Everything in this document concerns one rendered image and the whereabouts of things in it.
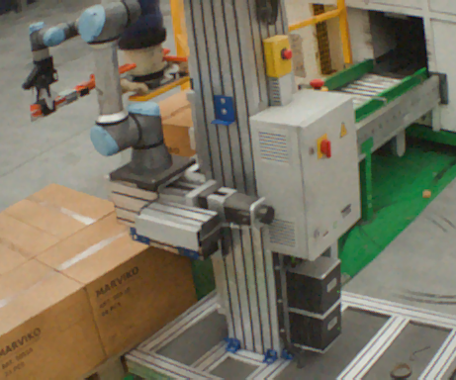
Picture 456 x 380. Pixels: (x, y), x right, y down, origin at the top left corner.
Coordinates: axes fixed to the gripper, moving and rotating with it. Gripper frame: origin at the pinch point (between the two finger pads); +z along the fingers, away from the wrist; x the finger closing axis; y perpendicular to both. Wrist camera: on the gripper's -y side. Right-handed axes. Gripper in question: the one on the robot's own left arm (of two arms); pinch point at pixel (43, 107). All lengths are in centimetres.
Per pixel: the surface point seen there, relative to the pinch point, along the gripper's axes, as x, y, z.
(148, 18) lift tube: -8, 57, -21
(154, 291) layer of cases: -17, 28, 93
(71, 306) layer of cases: -15, -18, 77
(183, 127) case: -15, 63, 31
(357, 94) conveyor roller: 0, 241, 73
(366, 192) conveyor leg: -38, 176, 106
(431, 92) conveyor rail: -42, 275, 74
